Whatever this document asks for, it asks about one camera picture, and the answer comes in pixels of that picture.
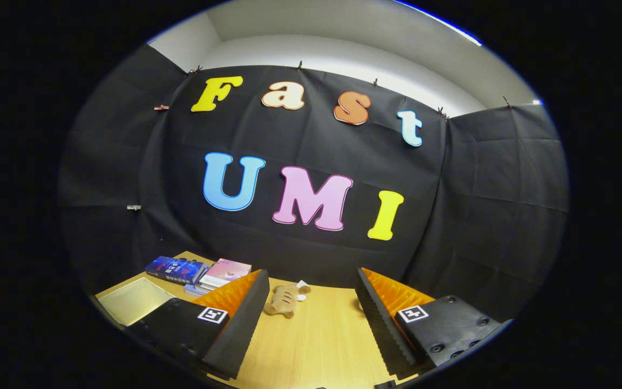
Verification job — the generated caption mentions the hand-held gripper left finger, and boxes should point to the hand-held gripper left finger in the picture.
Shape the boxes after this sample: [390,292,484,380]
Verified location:
[126,269,271,380]

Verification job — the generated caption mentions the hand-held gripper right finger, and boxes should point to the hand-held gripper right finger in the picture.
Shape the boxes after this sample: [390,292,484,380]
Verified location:
[355,267,512,381]

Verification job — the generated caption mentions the green fabric storage box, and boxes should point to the green fabric storage box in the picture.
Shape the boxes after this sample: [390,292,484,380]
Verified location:
[97,277,175,327]

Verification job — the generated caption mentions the brown plush toy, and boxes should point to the brown plush toy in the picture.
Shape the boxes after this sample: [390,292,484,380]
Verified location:
[263,281,312,319]

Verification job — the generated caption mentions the pink cover book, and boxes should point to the pink cover book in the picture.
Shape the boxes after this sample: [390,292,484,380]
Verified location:
[199,258,252,290]

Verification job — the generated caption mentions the dark blue book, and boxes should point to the dark blue book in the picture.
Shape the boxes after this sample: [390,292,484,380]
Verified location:
[145,256,205,285]

